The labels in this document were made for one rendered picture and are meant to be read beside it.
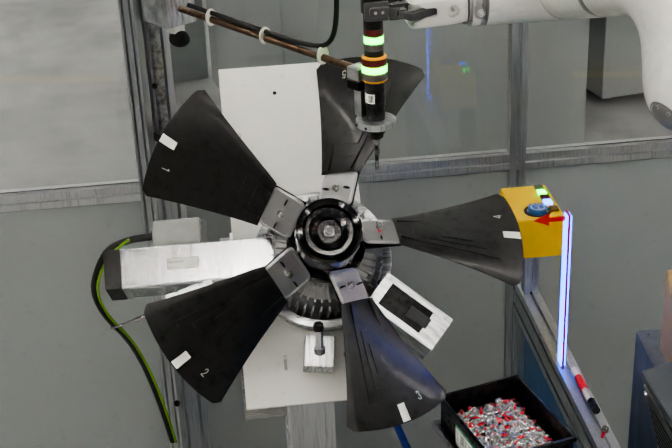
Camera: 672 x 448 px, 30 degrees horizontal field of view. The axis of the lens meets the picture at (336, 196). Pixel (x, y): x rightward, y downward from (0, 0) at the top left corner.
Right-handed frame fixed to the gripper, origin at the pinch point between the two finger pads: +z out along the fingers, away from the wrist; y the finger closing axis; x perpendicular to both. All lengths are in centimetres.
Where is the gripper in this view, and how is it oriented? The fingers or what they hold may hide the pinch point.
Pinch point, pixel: (373, 7)
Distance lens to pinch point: 210.9
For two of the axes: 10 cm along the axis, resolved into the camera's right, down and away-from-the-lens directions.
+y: -1.1, -4.2, 9.0
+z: -9.9, 0.8, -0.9
